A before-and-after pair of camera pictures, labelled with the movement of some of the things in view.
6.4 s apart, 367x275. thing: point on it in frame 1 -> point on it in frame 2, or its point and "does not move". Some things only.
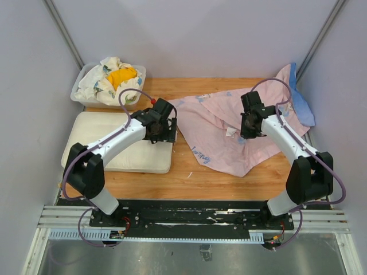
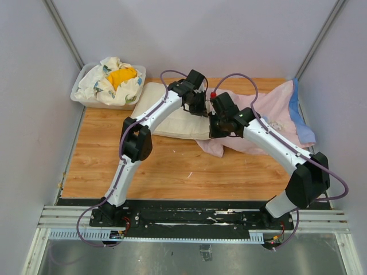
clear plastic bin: (92, 103) does not move
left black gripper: (168, 134) -> (202, 110)
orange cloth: (121, 75) does not move
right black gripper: (245, 134) -> (212, 132)
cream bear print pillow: (142, 156) -> (181, 124)
